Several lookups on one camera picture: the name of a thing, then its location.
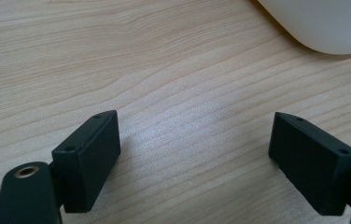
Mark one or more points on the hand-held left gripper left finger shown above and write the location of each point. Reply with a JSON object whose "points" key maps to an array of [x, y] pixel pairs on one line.
{"points": [[89, 161]]}

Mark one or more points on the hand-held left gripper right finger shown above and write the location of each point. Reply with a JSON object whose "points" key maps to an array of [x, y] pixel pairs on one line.
{"points": [[313, 169]]}

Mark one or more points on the white rounded container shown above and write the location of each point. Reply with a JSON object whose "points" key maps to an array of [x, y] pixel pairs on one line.
{"points": [[329, 21]]}

